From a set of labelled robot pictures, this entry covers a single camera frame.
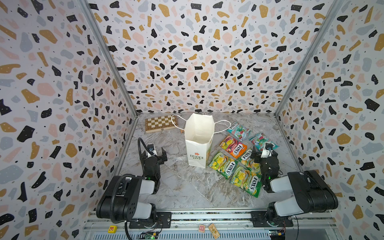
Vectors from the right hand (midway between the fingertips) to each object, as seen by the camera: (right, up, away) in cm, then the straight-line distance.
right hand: (262, 144), depth 89 cm
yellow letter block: (-78, -37, -19) cm, 88 cm away
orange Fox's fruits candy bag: (-15, -3, +11) cm, 19 cm away
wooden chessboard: (-66, +14, +24) cm, 72 cm away
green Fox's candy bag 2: (-9, -20, -4) cm, 23 cm away
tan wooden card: (-29, -40, -19) cm, 53 cm away
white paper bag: (-38, +6, +11) cm, 40 cm away
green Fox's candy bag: (-23, -13, +1) cm, 26 cm away
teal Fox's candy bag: (-9, +8, +18) cm, 22 cm away
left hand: (-64, -2, -1) cm, 64 cm away
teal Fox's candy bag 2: (+4, +1, +13) cm, 14 cm away
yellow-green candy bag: (-8, -10, +4) cm, 13 cm away
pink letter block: (-36, -38, -18) cm, 55 cm away
